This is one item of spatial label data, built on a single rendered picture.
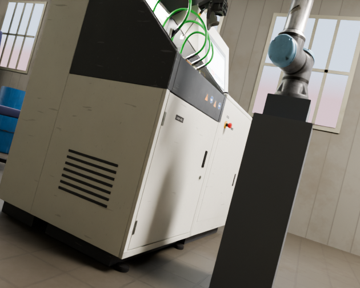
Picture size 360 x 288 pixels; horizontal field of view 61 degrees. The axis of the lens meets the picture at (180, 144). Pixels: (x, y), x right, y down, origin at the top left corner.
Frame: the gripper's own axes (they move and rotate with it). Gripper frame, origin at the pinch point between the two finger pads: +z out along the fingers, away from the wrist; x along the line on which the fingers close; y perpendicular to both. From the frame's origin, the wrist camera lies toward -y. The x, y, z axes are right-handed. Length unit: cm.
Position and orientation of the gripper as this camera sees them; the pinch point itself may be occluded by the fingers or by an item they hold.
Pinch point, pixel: (207, 27)
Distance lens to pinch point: 174.3
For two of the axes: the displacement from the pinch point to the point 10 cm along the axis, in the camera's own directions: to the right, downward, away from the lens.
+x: 4.3, 1.4, 8.9
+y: 8.7, 2.2, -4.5
